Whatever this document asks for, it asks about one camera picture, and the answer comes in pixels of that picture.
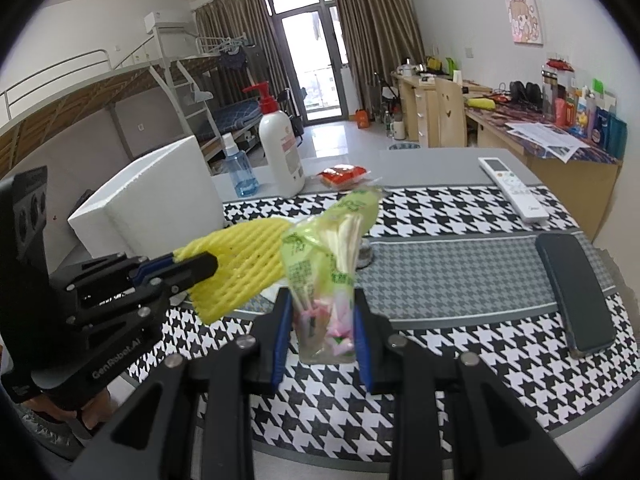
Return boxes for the pink cartoon wall picture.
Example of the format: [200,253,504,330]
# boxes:
[506,0,545,47]

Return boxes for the white remote control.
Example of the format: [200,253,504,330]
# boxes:
[477,156,551,224]

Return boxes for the wooden desk with patterned cover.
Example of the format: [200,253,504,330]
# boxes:
[465,102,625,241]

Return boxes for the white bunk bed with ladder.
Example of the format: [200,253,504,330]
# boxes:
[147,25,263,148]

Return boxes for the white air conditioner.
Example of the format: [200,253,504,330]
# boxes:
[144,11,193,36]

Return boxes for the black headphones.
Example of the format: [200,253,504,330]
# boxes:
[509,81,542,106]

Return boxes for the white lotion pump bottle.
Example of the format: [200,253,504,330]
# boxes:
[242,81,307,198]

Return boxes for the red snack packet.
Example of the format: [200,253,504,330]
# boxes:
[318,164,383,192]

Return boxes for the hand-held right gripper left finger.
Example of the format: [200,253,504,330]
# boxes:
[65,287,296,480]

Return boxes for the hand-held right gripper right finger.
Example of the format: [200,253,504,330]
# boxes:
[352,287,583,480]

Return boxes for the blue spray bottle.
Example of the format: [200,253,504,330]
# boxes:
[220,132,260,198]

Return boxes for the large white metal bunk bed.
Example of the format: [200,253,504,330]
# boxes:
[0,49,201,183]

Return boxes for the brown curtain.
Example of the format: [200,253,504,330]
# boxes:
[327,0,426,121]
[194,0,273,111]

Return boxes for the glass balcony door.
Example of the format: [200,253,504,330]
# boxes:
[262,0,351,123]

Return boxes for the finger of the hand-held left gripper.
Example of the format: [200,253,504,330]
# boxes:
[50,252,176,306]
[67,253,219,331]

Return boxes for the black folding cart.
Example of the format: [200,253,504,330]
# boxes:
[372,72,396,121]

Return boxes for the cluster of toiletry bottles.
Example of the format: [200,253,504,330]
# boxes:
[540,67,628,161]

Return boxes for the black smartphone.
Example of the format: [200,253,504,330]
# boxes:
[535,232,617,359]

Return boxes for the wooden desk with drawers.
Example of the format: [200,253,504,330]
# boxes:
[391,72,441,147]

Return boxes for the printed papers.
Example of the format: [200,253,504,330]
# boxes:
[505,121,591,163]

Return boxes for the blue mattress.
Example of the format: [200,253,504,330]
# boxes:
[192,99,261,133]

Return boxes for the wooden chair with face cutout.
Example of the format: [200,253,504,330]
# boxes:
[434,77,468,148]

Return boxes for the dark hanging clothes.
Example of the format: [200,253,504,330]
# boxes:
[217,45,248,72]

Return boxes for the white foam box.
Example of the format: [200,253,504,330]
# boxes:
[67,135,226,261]

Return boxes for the green cotton swab bag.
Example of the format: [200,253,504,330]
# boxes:
[280,186,383,365]

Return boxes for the person's left hand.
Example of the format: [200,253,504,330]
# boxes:
[17,387,113,433]

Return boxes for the yellow foam fruit net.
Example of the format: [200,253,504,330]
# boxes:
[172,216,291,325]

